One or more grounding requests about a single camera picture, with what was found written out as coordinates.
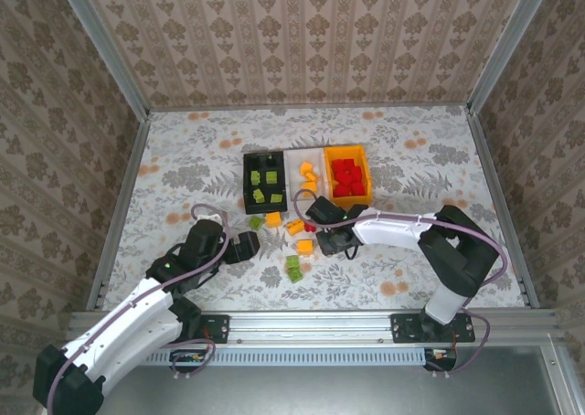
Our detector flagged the white plastic bin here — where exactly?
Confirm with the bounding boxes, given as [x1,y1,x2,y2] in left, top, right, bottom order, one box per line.
[282,147,330,205]

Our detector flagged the black plastic bin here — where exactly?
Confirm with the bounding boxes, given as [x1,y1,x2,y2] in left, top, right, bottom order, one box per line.
[241,150,289,215]

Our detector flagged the orange plastic bin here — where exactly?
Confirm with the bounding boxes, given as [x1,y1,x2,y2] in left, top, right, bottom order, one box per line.
[323,144,372,206]

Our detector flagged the floral patterned table cover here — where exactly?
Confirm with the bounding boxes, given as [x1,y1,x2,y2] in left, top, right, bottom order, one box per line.
[102,105,527,311]

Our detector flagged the grey metal sheet panel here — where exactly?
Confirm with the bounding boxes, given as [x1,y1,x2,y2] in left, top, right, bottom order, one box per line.
[100,364,563,415]

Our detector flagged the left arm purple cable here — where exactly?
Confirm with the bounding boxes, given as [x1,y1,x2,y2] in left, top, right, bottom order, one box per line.
[45,204,229,415]

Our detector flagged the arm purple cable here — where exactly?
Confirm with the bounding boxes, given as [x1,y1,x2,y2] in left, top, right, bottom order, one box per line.
[45,204,229,415]
[292,188,509,379]

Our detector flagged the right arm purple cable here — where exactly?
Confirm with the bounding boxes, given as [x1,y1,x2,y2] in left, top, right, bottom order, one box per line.
[292,188,509,379]

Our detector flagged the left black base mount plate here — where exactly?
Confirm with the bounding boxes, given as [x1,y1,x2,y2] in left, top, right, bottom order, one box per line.
[153,314,229,345]

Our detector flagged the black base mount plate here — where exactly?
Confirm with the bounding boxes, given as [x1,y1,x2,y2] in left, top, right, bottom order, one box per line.
[390,313,475,344]
[153,314,229,345]

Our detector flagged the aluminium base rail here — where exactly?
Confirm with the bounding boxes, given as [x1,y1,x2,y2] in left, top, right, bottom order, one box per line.
[68,312,561,346]

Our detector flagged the aluminium side rail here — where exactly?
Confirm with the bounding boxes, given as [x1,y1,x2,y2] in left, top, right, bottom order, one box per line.
[466,112,541,309]
[86,112,152,311]

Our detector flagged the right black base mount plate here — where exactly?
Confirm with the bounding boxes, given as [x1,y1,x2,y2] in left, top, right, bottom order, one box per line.
[390,313,475,344]

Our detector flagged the thin aluminium wall rail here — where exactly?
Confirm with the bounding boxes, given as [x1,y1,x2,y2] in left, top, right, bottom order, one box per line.
[145,101,474,113]

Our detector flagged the small wired connector board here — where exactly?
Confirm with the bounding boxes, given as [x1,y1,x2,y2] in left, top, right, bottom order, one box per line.
[169,348,207,367]
[423,346,458,371]

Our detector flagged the grey slotted cable duct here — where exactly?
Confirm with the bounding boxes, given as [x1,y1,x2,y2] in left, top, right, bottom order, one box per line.
[145,346,429,366]

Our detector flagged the aluminium frame post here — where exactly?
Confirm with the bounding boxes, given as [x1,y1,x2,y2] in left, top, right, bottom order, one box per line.
[52,0,152,122]
[466,0,558,114]

